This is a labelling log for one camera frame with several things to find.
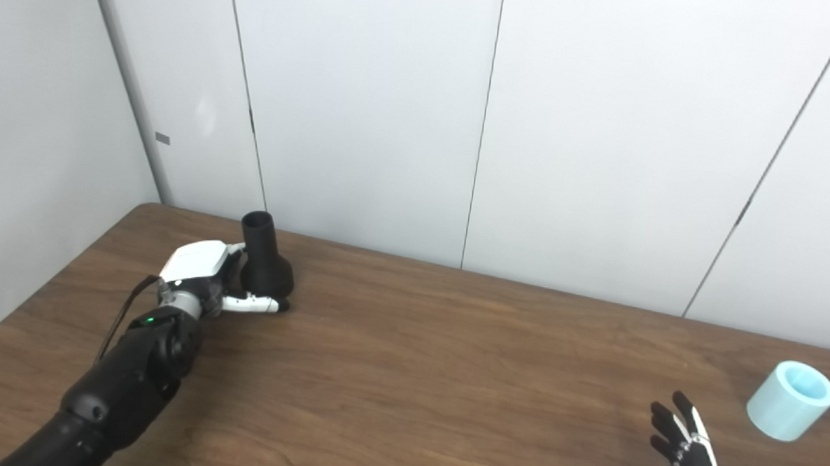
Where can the black flared nozzle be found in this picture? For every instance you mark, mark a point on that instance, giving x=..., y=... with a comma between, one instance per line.
x=266, y=261

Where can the small grey wall label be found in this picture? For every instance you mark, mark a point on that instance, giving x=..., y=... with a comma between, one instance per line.
x=163, y=139

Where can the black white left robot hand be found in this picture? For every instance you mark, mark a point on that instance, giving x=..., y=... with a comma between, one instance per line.
x=193, y=262

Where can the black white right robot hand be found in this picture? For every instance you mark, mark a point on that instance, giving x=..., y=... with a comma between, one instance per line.
x=689, y=455

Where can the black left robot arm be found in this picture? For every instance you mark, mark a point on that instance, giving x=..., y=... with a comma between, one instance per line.
x=128, y=374

